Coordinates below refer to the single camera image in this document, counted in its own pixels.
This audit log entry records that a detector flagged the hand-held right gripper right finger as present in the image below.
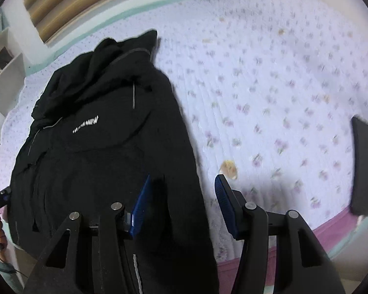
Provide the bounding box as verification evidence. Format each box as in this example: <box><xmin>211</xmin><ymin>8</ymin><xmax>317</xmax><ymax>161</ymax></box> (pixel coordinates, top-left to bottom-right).
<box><xmin>215</xmin><ymin>174</ymin><xmax>345</xmax><ymax>294</ymax></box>

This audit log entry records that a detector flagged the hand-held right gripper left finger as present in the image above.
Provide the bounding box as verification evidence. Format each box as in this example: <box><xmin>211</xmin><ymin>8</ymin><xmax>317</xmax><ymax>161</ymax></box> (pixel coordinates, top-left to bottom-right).
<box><xmin>25</xmin><ymin>174</ymin><xmax>153</xmax><ymax>294</ymax></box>

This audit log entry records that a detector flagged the black hooded jacket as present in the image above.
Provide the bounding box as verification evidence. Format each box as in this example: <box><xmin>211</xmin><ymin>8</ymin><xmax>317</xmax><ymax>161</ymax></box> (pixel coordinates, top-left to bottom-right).
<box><xmin>7</xmin><ymin>30</ymin><xmax>220</xmax><ymax>294</ymax></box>

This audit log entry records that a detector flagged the person's left forearm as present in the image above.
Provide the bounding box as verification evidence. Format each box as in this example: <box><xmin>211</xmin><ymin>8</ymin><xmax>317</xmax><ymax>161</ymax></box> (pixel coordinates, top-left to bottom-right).
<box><xmin>0</xmin><ymin>251</ymin><xmax>24</xmax><ymax>294</ymax></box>

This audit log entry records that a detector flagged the pink bed sheet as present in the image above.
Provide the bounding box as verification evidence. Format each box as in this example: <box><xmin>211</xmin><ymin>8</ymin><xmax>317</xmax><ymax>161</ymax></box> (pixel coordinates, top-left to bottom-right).
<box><xmin>216</xmin><ymin>176</ymin><xmax>368</xmax><ymax>265</ymax></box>

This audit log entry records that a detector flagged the white bookshelf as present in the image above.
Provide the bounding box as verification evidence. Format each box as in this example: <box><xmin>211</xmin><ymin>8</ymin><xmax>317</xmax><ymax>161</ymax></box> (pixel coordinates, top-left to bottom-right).
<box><xmin>0</xmin><ymin>6</ymin><xmax>29</xmax><ymax>118</ymax></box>

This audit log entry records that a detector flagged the white floral quilt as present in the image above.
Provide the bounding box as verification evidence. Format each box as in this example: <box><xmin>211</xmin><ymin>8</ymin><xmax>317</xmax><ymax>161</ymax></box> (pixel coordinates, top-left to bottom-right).
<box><xmin>0</xmin><ymin>0</ymin><xmax>368</xmax><ymax>256</ymax></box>

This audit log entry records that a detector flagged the striped brown window blind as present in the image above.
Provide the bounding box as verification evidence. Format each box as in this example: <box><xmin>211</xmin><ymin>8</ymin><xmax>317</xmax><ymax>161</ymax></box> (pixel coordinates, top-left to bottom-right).
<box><xmin>18</xmin><ymin>0</ymin><xmax>204</xmax><ymax>44</ymax></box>

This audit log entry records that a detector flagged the black picture frame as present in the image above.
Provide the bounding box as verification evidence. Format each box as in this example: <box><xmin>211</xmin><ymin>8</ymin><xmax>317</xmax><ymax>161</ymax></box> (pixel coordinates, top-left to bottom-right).
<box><xmin>0</xmin><ymin>47</ymin><xmax>13</xmax><ymax>70</ymax></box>

